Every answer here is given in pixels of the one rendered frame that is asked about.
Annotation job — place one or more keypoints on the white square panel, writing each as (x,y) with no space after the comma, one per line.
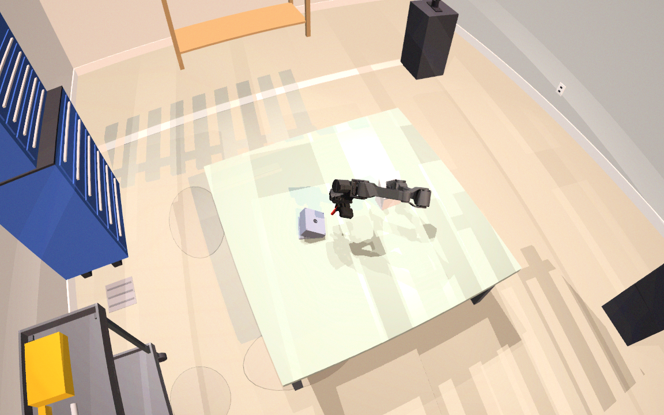
(311,224)

